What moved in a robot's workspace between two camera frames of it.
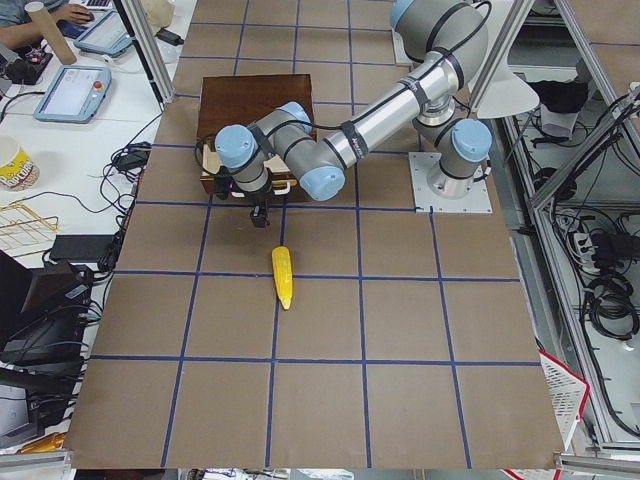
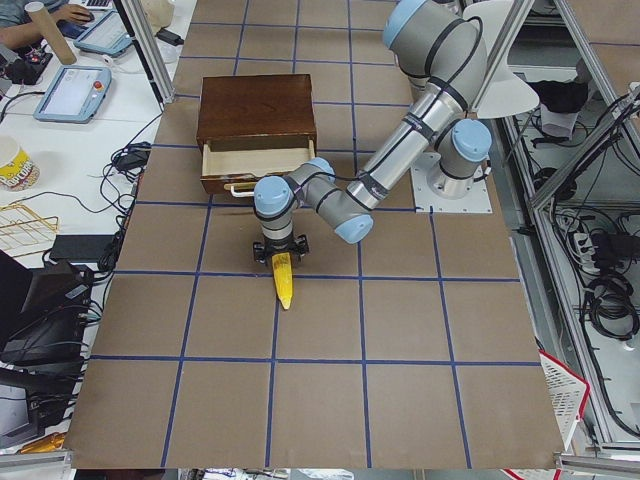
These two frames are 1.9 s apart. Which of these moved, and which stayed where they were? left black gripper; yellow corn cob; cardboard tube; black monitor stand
Moved: left black gripper
Stayed: yellow corn cob; black monitor stand; cardboard tube
